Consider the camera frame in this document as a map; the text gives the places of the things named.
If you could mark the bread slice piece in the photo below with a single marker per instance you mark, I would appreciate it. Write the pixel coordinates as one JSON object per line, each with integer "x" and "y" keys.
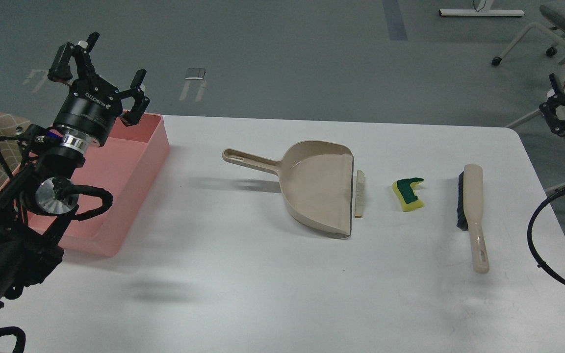
{"x": 359, "y": 194}

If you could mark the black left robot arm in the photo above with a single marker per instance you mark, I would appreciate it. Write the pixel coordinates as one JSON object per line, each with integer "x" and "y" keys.
{"x": 39, "y": 200}

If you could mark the beige plastic dustpan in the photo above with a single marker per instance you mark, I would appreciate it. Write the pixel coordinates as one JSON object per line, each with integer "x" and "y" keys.
{"x": 316, "y": 183}

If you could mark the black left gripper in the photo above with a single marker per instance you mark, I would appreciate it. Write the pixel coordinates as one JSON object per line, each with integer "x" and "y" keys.
{"x": 87, "y": 107}

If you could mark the yellow green sponge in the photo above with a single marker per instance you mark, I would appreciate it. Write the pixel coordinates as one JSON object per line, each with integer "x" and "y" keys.
{"x": 404, "y": 190}

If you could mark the white desk foot bar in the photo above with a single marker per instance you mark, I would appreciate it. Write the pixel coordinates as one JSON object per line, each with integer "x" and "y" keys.
{"x": 480, "y": 13}

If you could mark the pink plastic bin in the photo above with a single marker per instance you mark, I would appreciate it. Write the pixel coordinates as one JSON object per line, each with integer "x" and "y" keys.
{"x": 126, "y": 166}

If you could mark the beige hand brush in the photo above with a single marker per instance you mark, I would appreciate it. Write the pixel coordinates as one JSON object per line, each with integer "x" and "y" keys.
{"x": 470, "y": 212}

